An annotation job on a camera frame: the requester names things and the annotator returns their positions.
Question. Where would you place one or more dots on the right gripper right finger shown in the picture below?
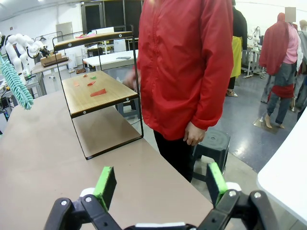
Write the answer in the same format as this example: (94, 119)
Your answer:
(217, 184)

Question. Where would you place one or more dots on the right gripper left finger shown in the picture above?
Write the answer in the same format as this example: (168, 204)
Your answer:
(106, 187)

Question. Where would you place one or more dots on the teal microfiber duster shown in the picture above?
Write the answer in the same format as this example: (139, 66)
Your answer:
(19, 88)

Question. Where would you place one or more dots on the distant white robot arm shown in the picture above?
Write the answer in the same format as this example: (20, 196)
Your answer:
(256, 36)

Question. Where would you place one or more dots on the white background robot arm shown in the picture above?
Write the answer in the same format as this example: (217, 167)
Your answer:
(16, 55)

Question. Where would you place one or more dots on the person's left forearm red sleeve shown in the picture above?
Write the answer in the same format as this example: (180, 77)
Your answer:
(211, 103)

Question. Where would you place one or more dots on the two-tier wooden metal shelf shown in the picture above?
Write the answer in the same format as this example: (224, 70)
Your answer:
(79, 100)

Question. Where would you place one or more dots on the person's left hand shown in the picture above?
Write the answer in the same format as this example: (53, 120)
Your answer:
(194, 135)

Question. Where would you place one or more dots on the person's right hand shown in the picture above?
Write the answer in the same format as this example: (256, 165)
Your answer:
(131, 81)

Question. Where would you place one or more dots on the black plastic stool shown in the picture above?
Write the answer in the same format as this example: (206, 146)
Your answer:
(213, 141)

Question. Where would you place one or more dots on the large white side table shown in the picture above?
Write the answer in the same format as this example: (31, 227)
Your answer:
(287, 179)

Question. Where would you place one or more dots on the long red paper scrap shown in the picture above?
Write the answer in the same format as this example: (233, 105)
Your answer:
(91, 83)

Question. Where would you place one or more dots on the white background table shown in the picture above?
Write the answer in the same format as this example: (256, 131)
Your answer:
(105, 61)

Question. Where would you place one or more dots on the figure in yellow apron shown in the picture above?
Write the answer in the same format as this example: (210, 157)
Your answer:
(237, 57)

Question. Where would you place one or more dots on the black tablet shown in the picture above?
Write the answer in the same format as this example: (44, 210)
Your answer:
(123, 58)

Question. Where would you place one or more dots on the person in red jacket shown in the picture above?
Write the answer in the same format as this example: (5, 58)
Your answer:
(180, 60)

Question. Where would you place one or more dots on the black electronics box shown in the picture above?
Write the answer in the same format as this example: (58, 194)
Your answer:
(4, 101)

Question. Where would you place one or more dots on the wooden tray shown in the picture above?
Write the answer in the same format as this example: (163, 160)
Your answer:
(51, 60)

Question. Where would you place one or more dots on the white box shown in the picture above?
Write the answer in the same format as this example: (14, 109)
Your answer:
(119, 45)

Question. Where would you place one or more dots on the figure in red hood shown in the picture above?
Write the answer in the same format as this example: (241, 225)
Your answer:
(275, 48)

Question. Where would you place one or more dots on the magenta paper scrap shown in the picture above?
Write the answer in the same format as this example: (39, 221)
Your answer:
(80, 37)

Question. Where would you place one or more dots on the figure in grey jacket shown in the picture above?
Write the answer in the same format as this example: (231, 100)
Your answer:
(303, 48)

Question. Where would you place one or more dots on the black cabinet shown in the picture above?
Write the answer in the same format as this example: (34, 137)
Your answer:
(96, 16)

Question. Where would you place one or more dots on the metal base plate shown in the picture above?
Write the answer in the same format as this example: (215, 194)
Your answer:
(261, 123)

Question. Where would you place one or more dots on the aluminium frame table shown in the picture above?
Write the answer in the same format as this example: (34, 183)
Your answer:
(36, 83)

